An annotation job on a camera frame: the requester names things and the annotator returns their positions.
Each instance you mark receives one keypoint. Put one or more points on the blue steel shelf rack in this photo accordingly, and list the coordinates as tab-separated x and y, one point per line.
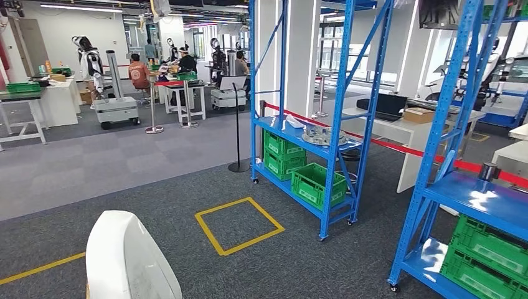
270	124
474	198

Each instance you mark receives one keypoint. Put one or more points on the green plastic crate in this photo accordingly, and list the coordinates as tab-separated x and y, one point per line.
186	76
282	167
22	87
495	243
478	276
284	144
309	192

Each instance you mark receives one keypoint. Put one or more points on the black floor stand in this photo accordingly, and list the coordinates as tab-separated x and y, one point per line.
239	167

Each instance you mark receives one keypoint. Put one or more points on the round silver metal casting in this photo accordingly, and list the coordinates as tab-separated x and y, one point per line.
324	135

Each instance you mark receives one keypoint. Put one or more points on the white wheeled robot stand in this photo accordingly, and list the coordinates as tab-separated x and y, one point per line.
227	99
117	109

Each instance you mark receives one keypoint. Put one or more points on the person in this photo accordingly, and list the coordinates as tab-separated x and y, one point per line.
149	49
241	66
187	62
138	74

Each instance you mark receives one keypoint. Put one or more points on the black round stool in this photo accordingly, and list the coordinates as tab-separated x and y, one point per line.
351	154

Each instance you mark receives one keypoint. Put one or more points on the black laptop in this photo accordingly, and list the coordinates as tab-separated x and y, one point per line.
387	105

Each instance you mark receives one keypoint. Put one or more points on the red barrier tape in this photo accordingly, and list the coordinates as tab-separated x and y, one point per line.
396	146

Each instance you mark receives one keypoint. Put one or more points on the cardboard box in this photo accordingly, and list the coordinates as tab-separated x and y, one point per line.
418	115
85	97

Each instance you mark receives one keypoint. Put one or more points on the black hanging monitor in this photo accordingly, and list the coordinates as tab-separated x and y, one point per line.
437	14

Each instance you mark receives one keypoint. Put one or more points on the green topped steel table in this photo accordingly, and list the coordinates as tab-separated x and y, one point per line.
20	95

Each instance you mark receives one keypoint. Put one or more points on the black stanchion post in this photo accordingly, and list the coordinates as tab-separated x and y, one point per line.
262	124
489	171

